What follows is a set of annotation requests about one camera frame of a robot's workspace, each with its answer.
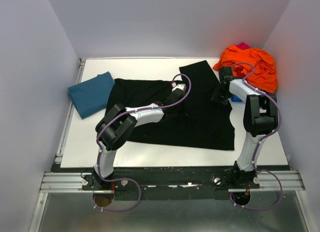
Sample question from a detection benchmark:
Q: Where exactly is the blue plastic bin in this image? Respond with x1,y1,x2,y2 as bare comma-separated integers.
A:
231,94,242,102

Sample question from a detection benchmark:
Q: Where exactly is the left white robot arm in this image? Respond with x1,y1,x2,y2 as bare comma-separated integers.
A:
93,84,190,190

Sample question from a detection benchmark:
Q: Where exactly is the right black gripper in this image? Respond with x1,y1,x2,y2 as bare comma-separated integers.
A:
210,83,231,107

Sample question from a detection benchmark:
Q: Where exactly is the black t-shirt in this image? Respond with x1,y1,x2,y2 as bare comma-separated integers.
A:
106,60,235,150

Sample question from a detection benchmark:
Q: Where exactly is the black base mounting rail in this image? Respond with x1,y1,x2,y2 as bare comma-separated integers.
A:
82,166,260,201

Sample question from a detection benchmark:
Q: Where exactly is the orange t-shirt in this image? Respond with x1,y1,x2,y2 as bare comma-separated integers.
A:
213,45,278,93

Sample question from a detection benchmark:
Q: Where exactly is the pink t-shirt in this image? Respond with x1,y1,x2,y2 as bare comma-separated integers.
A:
236,42,251,50

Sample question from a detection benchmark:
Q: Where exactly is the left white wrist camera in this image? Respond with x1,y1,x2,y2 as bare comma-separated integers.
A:
171,82,187,92

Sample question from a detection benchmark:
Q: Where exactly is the folded teal t-shirt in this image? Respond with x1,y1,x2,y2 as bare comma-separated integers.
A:
67,72,115,119

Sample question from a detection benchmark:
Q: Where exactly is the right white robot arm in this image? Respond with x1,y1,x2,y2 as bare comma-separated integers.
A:
211,66,280,188

